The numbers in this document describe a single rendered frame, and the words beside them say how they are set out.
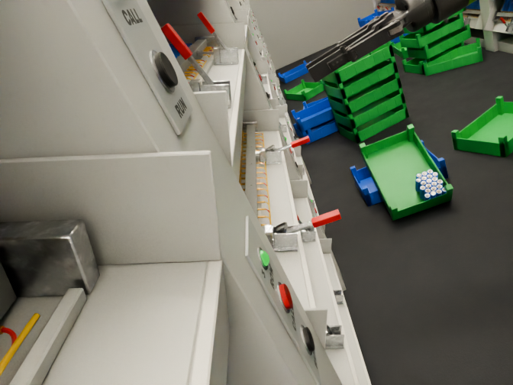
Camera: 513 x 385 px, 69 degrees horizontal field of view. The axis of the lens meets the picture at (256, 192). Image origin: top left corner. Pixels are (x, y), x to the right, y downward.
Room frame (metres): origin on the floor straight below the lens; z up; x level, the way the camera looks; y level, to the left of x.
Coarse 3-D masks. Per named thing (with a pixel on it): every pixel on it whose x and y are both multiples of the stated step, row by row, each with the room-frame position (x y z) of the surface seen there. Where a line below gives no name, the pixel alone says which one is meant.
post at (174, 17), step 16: (160, 0) 0.85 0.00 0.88; (176, 0) 0.84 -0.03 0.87; (192, 0) 0.84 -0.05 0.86; (208, 0) 0.83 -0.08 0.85; (224, 0) 0.83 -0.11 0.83; (160, 16) 0.85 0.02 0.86; (176, 16) 0.84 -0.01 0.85; (192, 16) 0.84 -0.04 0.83; (208, 16) 0.83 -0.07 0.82; (224, 16) 0.83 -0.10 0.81; (256, 80) 0.82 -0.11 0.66; (256, 96) 0.83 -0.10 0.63; (288, 160) 0.83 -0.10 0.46
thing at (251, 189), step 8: (248, 128) 0.78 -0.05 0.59; (248, 136) 0.74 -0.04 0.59; (256, 136) 0.77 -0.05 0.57; (248, 144) 0.69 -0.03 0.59; (248, 152) 0.65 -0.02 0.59; (248, 160) 0.61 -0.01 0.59; (248, 168) 0.58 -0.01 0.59; (256, 168) 0.61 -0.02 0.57; (264, 168) 0.60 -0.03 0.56; (248, 176) 0.55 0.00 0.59; (248, 184) 0.52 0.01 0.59; (248, 192) 0.49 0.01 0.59; (256, 192) 0.49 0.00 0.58; (248, 200) 0.47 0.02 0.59; (256, 200) 0.47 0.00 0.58; (256, 208) 0.45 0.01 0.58; (256, 216) 0.43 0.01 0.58; (264, 216) 0.44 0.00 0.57; (264, 224) 0.42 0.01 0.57
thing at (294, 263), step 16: (256, 112) 0.83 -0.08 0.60; (272, 112) 0.82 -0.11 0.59; (256, 128) 0.81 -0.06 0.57; (272, 128) 0.82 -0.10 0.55; (272, 144) 0.74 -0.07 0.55; (272, 176) 0.59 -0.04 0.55; (288, 176) 0.58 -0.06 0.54; (272, 192) 0.53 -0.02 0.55; (288, 192) 0.52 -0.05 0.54; (272, 208) 0.48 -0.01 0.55; (288, 208) 0.48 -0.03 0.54; (272, 224) 0.44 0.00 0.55; (288, 224) 0.43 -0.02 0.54; (288, 256) 0.37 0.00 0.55; (304, 256) 0.36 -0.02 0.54; (288, 272) 0.34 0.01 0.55; (304, 272) 0.33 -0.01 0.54; (304, 288) 0.31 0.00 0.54; (304, 304) 0.29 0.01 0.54; (320, 320) 0.23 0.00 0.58; (320, 336) 0.23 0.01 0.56
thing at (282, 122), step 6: (276, 108) 1.51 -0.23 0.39; (282, 108) 1.51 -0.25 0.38; (282, 114) 1.51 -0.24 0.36; (282, 120) 1.47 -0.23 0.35; (282, 126) 1.33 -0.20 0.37; (282, 132) 1.32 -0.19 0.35; (288, 132) 1.32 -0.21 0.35; (288, 138) 1.25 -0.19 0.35; (294, 156) 1.09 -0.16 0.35; (300, 168) 0.91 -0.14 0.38; (300, 174) 0.92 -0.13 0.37
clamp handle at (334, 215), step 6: (336, 210) 0.38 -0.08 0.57; (318, 216) 0.38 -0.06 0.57; (324, 216) 0.38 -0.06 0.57; (330, 216) 0.37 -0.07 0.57; (336, 216) 0.37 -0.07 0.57; (306, 222) 0.39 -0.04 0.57; (312, 222) 0.38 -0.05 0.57; (318, 222) 0.37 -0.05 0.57; (324, 222) 0.37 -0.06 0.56; (330, 222) 0.37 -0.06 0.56; (282, 228) 0.39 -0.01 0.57; (288, 228) 0.39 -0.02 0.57; (294, 228) 0.38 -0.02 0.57; (300, 228) 0.38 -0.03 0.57; (306, 228) 0.38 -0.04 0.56
